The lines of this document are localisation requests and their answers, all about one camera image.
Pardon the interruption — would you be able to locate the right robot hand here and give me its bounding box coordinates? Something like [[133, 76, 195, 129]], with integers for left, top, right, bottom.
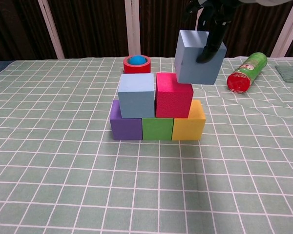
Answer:
[[183, 0, 293, 63]]

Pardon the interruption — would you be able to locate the light blue foam cube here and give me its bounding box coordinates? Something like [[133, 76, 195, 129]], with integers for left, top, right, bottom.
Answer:
[[117, 72, 155, 119], [174, 30, 227, 85]]

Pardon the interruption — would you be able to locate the pink foam cube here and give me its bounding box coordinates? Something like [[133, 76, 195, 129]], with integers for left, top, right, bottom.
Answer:
[[155, 72, 194, 119]]

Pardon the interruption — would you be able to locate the yellow foam cube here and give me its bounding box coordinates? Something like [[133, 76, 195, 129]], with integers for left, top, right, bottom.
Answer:
[[171, 99, 207, 141]]

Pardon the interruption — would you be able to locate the green foam cube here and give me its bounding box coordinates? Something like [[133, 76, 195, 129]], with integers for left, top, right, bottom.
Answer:
[[142, 117, 174, 141]]

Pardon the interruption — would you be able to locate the purple foam cube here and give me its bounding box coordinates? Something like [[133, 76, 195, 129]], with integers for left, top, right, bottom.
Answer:
[[109, 99, 144, 141]]

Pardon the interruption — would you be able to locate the green chips can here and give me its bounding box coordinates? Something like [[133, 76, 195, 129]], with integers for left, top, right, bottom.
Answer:
[[226, 52, 268, 94]]

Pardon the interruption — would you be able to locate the blue ball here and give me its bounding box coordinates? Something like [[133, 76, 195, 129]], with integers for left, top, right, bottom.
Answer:
[[129, 55, 146, 66]]

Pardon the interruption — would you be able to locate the red tape roll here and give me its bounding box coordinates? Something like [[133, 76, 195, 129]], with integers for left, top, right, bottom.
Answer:
[[123, 55, 151, 75]]

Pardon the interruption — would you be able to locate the green checkered tablecloth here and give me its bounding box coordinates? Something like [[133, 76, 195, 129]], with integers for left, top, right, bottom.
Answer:
[[0, 56, 293, 234]]

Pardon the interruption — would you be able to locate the white frame post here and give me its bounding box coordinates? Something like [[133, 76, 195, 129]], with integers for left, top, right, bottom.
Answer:
[[196, 11, 206, 31], [37, 0, 65, 59], [124, 0, 141, 57], [270, 0, 293, 58]]

